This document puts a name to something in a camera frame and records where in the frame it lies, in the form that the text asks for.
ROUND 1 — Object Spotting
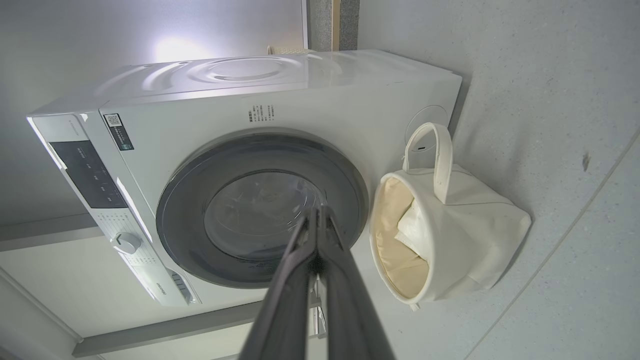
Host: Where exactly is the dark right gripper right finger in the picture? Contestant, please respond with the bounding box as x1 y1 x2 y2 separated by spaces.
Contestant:
317 205 396 360

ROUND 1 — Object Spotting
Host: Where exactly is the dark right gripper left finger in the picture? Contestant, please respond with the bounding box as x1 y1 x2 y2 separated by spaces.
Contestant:
239 206 321 360

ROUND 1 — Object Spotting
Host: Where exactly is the round washing machine door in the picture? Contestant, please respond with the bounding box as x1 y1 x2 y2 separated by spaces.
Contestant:
156 131 370 289

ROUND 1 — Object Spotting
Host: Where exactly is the white front-load washing machine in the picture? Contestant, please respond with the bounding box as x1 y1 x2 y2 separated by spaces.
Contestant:
26 49 463 308

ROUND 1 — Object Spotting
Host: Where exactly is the white cloth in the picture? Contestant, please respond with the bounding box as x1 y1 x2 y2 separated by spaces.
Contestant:
395 199 431 266

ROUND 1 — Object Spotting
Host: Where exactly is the cream canvas laundry basket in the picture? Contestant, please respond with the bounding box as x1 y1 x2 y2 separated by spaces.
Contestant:
369 122 532 307

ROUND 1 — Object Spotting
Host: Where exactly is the black QR code sticker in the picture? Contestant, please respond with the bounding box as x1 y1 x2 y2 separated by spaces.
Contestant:
103 113 135 152

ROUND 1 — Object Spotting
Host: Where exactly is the wooden floor trim strip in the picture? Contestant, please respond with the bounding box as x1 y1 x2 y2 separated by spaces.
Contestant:
331 0 342 51

